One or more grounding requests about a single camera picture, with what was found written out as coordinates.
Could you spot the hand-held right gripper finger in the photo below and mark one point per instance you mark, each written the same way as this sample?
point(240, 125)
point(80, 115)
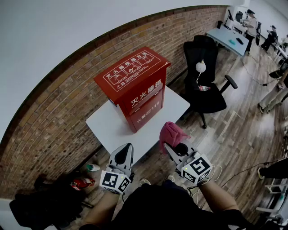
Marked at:
point(183, 150)
point(172, 155)

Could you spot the pink cloth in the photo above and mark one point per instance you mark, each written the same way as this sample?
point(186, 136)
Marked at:
point(171, 134)

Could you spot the person's right forearm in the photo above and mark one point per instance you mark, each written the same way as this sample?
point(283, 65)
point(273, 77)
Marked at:
point(216, 197)

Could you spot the black cup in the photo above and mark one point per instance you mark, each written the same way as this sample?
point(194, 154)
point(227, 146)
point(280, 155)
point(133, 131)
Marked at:
point(219, 24)

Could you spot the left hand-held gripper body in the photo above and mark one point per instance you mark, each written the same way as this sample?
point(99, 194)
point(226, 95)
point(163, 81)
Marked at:
point(114, 179)

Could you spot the white bottle green cap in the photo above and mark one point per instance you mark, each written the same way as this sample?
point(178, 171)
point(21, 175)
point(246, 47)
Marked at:
point(94, 167)

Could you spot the light blue desk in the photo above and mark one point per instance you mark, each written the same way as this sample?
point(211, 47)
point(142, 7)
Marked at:
point(225, 38)

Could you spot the person's shoe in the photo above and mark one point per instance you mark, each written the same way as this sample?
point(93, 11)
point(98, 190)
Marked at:
point(170, 178)
point(145, 181)

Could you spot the person's black clothing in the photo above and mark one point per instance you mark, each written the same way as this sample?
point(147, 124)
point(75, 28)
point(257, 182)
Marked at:
point(162, 206)

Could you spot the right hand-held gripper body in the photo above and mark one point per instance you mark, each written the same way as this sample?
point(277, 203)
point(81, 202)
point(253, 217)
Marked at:
point(195, 168)

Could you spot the plastic bottle red label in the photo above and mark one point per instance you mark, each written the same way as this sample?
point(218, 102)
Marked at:
point(203, 88)

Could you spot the red fire extinguisher box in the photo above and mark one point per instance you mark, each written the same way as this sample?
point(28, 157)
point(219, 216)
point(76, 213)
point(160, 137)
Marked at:
point(135, 74)

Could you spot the black mesh office chair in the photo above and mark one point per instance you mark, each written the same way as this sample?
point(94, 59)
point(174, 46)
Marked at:
point(45, 202)

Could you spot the small teal object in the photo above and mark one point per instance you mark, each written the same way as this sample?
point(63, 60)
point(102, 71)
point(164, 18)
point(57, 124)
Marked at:
point(231, 41)

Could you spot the black desk lamp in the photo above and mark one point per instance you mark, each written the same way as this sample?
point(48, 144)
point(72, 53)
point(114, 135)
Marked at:
point(229, 15)

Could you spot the small black object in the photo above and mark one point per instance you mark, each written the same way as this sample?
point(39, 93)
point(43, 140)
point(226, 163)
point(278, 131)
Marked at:
point(240, 40)

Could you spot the black padded office chair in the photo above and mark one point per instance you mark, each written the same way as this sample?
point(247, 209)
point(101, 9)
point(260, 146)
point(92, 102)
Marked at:
point(202, 98)

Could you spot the person's left forearm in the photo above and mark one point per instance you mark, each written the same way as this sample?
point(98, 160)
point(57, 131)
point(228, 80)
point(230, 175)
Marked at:
point(101, 209)

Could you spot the person's right shoe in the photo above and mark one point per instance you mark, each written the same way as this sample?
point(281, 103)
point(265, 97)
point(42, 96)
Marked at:
point(170, 178)

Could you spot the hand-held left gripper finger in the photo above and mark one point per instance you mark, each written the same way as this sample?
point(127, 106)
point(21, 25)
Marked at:
point(130, 159)
point(117, 157)

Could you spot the white ball on stick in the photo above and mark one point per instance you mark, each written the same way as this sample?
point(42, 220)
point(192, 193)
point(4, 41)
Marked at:
point(200, 67)

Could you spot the person's left shoe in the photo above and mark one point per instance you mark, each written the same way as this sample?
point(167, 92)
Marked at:
point(145, 181)

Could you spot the red fire extinguisher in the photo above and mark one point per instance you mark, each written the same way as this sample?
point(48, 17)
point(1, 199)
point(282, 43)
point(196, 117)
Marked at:
point(82, 182)

